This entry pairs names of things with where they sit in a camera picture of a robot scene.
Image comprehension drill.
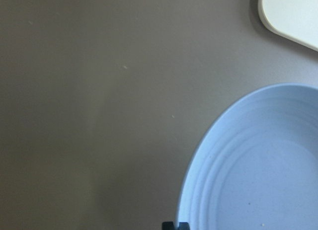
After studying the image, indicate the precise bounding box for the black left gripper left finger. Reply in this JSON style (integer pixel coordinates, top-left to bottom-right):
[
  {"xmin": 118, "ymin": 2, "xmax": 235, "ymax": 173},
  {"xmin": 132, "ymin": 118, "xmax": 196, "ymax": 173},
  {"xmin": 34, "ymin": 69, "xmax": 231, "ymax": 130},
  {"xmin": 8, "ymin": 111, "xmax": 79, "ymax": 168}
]
[{"xmin": 162, "ymin": 222, "xmax": 174, "ymax": 230}]

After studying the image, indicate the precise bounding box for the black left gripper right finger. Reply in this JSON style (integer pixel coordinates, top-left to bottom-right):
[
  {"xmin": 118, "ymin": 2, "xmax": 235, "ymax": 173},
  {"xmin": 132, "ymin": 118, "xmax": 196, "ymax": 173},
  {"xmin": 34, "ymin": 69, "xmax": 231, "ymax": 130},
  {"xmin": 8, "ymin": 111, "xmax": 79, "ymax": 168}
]
[{"xmin": 178, "ymin": 222, "xmax": 189, "ymax": 230}]

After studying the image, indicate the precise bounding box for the cream plastic tray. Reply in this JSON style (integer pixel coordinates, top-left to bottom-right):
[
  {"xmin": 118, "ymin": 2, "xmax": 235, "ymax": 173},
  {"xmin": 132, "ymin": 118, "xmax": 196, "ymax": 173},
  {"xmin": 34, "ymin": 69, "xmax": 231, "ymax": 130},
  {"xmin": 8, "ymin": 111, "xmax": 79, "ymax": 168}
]
[{"xmin": 258, "ymin": 0, "xmax": 318, "ymax": 51}]

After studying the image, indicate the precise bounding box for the blue round plate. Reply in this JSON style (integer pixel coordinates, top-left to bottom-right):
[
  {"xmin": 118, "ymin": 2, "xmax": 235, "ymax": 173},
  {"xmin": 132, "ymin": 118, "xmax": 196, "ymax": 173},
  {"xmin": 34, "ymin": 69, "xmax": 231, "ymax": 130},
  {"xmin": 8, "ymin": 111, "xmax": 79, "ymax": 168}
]
[{"xmin": 176, "ymin": 83, "xmax": 318, "ymax": 230}]

